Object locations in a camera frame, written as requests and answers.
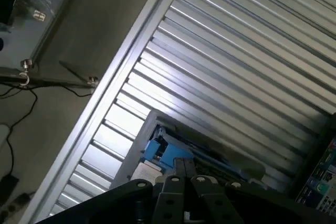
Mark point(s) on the open silver PC case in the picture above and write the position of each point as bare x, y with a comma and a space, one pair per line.
323, 182

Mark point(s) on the black power adapter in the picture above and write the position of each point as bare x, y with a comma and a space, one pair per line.
8, 184

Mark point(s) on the open computer case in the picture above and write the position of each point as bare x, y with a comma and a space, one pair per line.
152, 119

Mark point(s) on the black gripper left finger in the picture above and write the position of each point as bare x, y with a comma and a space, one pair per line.
147, 208

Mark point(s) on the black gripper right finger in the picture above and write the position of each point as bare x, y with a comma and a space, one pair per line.
215, 203

